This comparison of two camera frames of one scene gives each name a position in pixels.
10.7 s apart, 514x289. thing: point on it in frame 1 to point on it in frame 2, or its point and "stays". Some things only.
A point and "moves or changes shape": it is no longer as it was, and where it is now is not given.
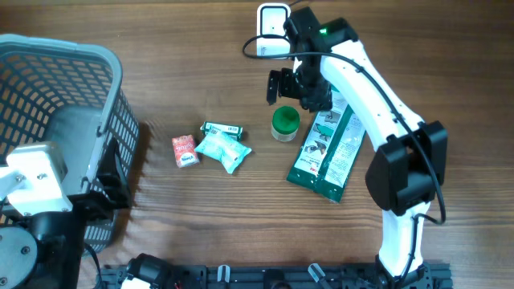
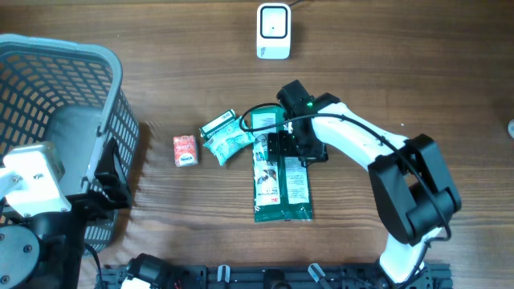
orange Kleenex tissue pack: [185, 151] stays
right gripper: [320, 99] to [318, 152]
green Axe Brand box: [233, 131] to [206, 131]
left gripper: [100, 205] stays
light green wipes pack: [222, 147] moves or changes shape
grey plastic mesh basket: [63, 92] stays
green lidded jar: [285, 124] moves or changes shape
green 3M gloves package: [328, 156] moves or changes shape
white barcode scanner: [271, 18] stays
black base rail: [275, 277] stays
